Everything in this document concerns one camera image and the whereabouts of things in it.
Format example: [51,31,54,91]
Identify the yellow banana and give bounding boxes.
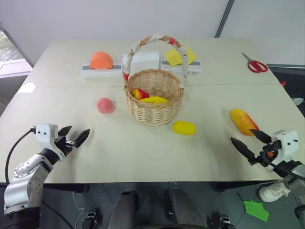
[139,95,170,107]

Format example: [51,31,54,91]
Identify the orange half-round foam block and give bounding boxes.
[90,52,114,70]

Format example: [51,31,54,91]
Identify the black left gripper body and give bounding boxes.
[55,136,77,159]

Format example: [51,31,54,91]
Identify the long white box grey stripe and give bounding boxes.
[80,62,125,80]

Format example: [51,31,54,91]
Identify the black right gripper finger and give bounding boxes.
[230,136,257,166]
[249,128,272,144]

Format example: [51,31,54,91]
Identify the thin white floor cable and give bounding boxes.
[72,190,86,218]

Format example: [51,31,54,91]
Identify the yellow lemon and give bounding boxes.
[172,121,197,136]

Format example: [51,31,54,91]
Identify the grey wall strip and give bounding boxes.
[214,0,236,38]

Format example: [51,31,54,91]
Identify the dark rounded shape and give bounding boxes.
[107,190,139,229]
[164,188,208,229]

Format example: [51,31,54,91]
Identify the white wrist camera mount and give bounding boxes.
[268,129,300,172]
[33,123,65,162]

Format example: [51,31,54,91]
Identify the wicker basket with taped handle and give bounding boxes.
[122,35,190,126]

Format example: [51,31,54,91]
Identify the red handled scissors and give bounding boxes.
[242,52,269,73]

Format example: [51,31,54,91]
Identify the yellow sponge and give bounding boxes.
[165,47,197,67]

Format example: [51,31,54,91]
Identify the pink peach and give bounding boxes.
[96,97,116,114]

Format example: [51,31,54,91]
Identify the small red yellow mango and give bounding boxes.
[131,88,150,100]

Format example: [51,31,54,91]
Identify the black table foot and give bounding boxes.
[83,208,101,229]
[212,212,235,229]

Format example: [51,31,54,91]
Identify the large yellow red mango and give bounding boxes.
[229,108,260,136]

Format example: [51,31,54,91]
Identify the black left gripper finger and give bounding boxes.
[58,125,73,138]
[71,128,91,148]

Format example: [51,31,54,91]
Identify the white box with label print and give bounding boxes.
[161,60,203,77]

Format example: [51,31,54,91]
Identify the window with grey frame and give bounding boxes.
[0,23,34,79]

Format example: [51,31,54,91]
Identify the white sneaker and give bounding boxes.
[258,180,291,203]

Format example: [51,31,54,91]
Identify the green paper scrap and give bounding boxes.
[243,199,270,222]

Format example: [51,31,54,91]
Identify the tall plain white box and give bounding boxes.
[128,50,160,73]

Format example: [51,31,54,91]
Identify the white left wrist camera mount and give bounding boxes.
[33,123,65,162]

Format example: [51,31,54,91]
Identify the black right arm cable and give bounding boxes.
[264,159,305,181]

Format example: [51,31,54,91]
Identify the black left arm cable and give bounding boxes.
[4,128,37,184]

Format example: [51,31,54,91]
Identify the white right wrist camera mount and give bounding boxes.
[268,129,300,172]

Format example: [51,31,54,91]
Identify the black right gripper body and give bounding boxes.
[249,140,282,167]

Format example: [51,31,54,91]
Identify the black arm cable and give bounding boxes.
[264,159,305,181]
[4,128,37,184]

